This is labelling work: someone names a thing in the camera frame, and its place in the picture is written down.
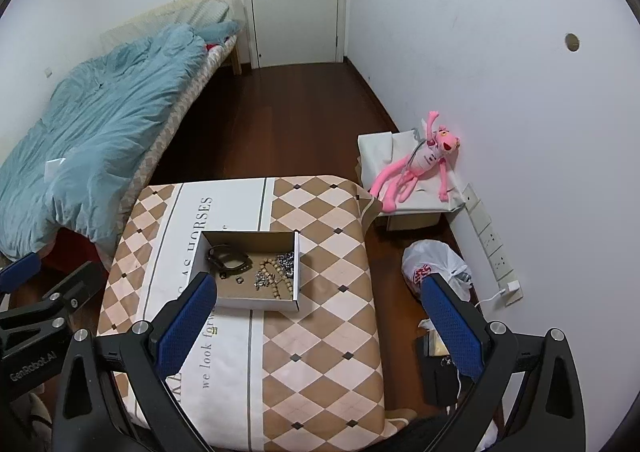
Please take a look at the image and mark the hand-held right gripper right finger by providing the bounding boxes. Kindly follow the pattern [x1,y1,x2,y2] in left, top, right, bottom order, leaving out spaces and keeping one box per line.
[421,274,587,452]

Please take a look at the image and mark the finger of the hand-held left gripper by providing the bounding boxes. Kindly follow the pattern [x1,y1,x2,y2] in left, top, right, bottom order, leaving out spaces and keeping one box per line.
[42,260,109,333]
[0,252,42,294]

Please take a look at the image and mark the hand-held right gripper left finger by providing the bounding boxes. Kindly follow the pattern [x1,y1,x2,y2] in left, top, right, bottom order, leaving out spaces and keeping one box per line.
[56,272,218,452]

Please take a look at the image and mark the black smartwatch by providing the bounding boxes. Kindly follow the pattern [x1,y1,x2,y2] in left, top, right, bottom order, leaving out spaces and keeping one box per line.
[206,244,252,273]

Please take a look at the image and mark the white cardboard box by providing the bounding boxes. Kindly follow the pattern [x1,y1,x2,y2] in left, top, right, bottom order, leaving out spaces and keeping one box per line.
[199,230,301,314]

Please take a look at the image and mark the wooden bead bracelet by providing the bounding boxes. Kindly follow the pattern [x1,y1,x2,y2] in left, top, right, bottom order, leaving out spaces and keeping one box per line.
[260,257,296,300]

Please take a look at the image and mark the yellow white packet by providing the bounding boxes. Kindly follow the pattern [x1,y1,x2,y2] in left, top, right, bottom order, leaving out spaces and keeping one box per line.
[422,334,449,359]

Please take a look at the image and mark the black bag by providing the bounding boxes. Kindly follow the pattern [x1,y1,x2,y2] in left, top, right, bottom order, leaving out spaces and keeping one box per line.
[416,331,477,406]

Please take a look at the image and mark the white plastic bag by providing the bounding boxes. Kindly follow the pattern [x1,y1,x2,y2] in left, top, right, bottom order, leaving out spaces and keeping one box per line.
[401,239,473,303]

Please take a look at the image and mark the brown cardboard box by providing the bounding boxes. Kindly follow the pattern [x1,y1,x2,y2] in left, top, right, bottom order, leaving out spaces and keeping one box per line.
[386,211,442,232]

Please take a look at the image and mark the checked brown printed tablecloth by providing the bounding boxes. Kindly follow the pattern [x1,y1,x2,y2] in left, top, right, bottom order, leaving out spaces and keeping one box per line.
[96,175,388,450]

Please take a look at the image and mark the blue duvet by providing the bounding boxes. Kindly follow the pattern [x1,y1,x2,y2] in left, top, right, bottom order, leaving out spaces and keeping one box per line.
[0,23,241,255]

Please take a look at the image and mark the pink plush toy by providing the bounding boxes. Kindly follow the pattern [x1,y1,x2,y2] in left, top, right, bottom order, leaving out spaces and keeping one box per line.
[369,109,462,213]

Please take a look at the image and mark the bed with checked mattress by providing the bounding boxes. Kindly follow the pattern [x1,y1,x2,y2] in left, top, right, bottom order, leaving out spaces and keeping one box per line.
[0,0,244,273]

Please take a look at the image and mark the striped pillow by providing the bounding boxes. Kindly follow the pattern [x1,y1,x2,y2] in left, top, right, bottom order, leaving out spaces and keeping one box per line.
[187,0,231,26]

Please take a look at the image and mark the white door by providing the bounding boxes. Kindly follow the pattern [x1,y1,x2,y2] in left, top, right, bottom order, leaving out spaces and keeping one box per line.
[240,0,348,69]

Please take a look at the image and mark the white charger cable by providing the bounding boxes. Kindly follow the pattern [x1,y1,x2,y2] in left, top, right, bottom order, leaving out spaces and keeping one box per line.
[472,289,506,309]

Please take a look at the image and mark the white wall socket strip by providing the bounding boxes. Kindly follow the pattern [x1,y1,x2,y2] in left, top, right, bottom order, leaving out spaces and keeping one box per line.
[462,183,523,307]

